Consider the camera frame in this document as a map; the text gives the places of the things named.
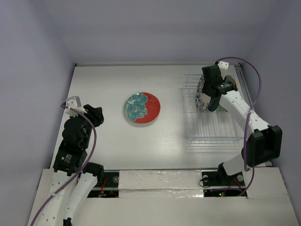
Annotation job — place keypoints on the red teal floral plate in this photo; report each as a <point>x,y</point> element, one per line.
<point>142,108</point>

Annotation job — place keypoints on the white wire dish rack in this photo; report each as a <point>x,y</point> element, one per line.
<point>206,128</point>

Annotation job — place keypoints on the blue white floral plate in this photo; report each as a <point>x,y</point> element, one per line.
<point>202,100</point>

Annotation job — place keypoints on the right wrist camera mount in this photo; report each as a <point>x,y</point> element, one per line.
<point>223,66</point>

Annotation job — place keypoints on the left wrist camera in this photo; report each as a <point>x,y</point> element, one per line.
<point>74,103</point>

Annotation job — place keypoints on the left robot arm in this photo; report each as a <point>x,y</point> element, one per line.
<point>74,176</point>

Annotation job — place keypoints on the beige bird plate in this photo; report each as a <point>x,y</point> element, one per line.
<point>230,78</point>

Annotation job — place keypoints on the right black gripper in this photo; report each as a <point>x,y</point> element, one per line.
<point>210,83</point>

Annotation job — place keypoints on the light green plate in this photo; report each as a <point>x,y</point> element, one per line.
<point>220,108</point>

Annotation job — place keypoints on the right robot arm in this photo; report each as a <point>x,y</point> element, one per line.
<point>262,142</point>

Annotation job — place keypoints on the dark teal glazed plate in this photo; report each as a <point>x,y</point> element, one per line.
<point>213,105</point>

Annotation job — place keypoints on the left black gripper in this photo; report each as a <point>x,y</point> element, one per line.
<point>96,113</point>

